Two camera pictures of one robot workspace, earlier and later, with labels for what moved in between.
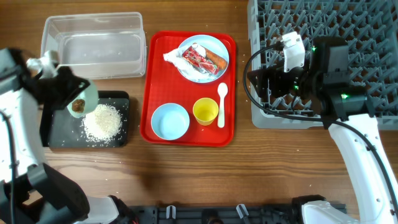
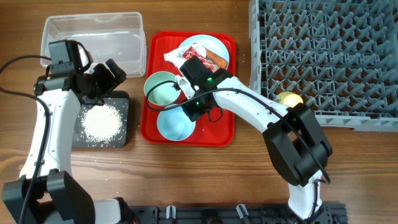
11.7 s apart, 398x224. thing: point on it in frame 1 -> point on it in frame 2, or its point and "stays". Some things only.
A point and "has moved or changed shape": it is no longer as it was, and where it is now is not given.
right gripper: [274, 74] -> [191, 113]
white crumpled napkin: [175, 56] stays
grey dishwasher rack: [370, 28] stays
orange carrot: [219, 61] stays
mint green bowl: [91, 96] has moved or changed shape
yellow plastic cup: [205, 110] has moved or changed shape
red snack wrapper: [205, 64] stays
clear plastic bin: [104, 45] stays
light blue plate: [213, 45] stays
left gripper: [78, 84] -> [101, 70]
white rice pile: [104, 124] stays
